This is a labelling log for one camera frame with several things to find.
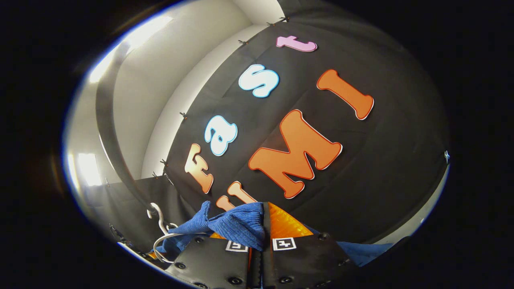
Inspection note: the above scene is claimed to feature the blue corduroy jacket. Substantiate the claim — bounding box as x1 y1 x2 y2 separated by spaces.
155 201 394 267

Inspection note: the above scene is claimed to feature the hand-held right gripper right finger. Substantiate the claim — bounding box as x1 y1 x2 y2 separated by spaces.
257 202 355 289

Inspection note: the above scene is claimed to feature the black backdrop cloth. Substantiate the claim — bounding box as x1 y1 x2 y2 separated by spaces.
82 0 450 257

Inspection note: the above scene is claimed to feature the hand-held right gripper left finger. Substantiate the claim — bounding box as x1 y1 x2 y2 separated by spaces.
165 232 258 289

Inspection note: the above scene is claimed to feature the white clothes hanger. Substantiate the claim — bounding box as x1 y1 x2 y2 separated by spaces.
147 203 209 263

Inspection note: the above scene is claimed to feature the small ceiling light panel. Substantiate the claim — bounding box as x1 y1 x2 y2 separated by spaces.
66 153 102 187

